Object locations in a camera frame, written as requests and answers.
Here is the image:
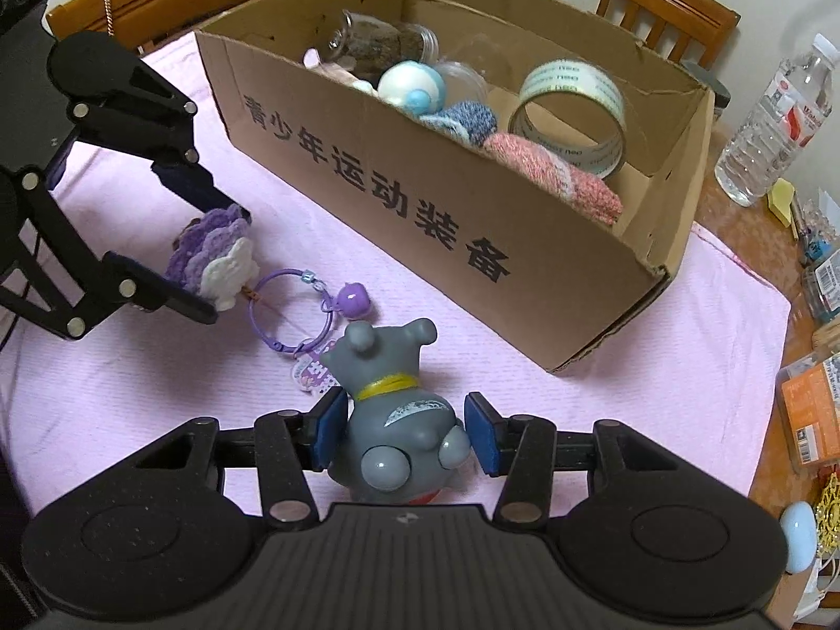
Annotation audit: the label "purple crochet flower keychain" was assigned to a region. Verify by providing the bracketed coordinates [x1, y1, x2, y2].
[165, 205, 373, 394]

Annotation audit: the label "grey dog squeeze toy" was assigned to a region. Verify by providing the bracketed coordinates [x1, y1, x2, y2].
[320, 317, 471, 505]

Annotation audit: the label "jar of brown scrunchies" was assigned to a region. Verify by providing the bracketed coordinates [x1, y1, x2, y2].
[326, 10, 438, 80]

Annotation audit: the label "light blue round gadget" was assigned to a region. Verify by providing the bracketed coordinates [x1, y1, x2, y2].
[377, 61, 446, 117]

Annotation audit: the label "blue sock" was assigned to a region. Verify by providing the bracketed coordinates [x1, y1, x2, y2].
[420, 101, 498, 148]

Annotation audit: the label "pink sock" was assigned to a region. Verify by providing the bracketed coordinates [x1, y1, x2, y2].
[482, 132, 624, 226]

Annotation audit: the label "clear plastic jar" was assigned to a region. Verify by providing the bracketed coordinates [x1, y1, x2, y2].
[433, 34, 512, 107]

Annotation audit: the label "pink rectangular box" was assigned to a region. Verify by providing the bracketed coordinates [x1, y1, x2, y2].
[302, 48, 377, 96]

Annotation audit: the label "pink table cloth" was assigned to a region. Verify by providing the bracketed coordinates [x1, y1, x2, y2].
[2, 37, 790, 510]

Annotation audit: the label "large cardboard box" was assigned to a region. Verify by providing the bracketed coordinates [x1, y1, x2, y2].
[196, 0, 713, 370]

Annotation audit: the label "light blue egg device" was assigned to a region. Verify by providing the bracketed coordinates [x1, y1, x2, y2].
[779, 501, 817, 574]

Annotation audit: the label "large jar orange label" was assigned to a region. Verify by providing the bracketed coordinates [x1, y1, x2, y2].
[776, 353, 838, 472]

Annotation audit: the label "ink bottle with label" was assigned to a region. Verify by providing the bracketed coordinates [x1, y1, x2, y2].
[803, 250, 840, 324]

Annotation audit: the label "yellow sticky notes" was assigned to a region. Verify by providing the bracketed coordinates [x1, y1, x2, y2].
[766, 178, 796, 226]

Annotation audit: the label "black lid jar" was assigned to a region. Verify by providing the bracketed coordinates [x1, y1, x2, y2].
[680, 60, 732, 120]

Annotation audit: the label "clear water bottle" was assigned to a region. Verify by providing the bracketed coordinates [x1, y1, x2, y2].
[715, 33, 838, 206]

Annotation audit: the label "wooden chair far left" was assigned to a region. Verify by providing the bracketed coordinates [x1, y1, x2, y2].
[596, 0, 740, 70]

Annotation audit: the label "gold chain ornament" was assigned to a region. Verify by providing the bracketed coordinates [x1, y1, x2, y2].
[814, 472, 840, 559]

